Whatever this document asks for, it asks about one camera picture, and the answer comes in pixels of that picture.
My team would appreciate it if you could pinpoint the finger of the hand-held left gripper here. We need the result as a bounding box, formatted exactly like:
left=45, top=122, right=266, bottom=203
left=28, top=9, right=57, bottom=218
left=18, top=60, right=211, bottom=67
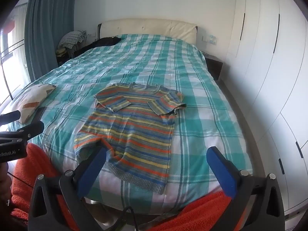
left=0, top=121, right=45, bottom=142
left=0, top=110, right=21, bottom=127

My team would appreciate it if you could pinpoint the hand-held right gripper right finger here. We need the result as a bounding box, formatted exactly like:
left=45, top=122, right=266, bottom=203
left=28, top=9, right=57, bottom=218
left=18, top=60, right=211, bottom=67
left=206, top=146, right=285, bottom=231

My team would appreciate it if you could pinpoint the dark nightstand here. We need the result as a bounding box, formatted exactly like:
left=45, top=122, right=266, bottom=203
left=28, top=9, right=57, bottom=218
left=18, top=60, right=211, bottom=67
left=202, top=51, right=224, bottom=81

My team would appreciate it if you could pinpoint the white wardrobe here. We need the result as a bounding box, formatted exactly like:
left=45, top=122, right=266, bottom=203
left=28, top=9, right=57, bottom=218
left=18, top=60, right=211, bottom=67
left=225, top=0, right=308, bottom=219

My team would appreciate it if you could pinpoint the cream padded headboard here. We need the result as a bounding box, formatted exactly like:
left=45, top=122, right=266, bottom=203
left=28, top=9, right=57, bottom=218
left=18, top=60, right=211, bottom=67
left=98, top=18, right=198, bottom=44

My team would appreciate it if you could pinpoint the teal curtain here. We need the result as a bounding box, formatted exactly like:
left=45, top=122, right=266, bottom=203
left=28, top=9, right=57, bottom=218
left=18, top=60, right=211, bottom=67
left=24, top=0, right=77, bottom=82

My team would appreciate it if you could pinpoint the dark clothes pile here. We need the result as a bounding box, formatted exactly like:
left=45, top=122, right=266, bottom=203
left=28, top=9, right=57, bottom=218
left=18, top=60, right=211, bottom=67
left=74, top=37, right=121, bottom=57

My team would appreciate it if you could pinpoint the window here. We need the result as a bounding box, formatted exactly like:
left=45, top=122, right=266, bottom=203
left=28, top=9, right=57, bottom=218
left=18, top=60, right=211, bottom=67
left=0, top=2, right=29, bottom=106

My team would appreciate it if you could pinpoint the teal plaid bed blanket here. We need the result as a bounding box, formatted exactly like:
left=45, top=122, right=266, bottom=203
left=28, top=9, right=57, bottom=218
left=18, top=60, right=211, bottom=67
left=10, top=34, right=253, bottom=216

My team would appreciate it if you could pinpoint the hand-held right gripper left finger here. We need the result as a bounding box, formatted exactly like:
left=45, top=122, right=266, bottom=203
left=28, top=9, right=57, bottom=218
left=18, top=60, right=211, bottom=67
left=28, top=146, right=107, bottom=231

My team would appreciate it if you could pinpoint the knit clothes pile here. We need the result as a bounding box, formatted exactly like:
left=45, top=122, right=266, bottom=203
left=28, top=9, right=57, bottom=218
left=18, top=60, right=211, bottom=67
left=55, top=30, right=87, bottom=58

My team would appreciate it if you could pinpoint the striped knit sweater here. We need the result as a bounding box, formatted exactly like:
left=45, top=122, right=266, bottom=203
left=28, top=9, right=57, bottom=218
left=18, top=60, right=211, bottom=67
left=74, top=83, right=187, bottom=195

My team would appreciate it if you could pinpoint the patterned cream pillow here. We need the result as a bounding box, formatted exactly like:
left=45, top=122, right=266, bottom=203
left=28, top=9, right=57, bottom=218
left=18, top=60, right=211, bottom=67
left=11, top=84, right=57, bottom=124

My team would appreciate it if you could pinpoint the thin black cable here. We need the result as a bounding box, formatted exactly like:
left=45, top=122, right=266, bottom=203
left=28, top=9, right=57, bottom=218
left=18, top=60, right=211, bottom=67
left=7, top=172, right=34, bottom=188

